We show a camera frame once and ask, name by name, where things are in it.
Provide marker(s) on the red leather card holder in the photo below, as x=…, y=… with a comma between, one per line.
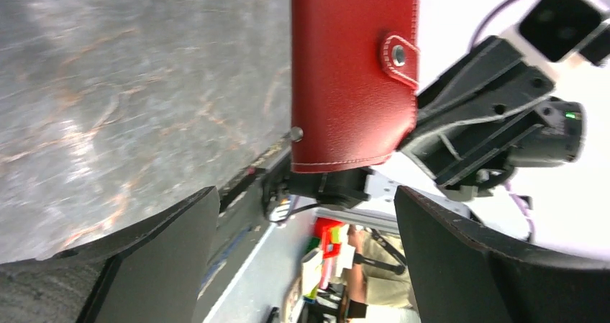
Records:
x=354, y=79

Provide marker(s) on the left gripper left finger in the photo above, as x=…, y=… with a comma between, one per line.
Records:
x=148, y=272

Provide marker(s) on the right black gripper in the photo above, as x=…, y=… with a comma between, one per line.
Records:
x=489, y=114

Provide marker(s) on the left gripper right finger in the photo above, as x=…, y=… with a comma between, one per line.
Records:
x=462, y=271

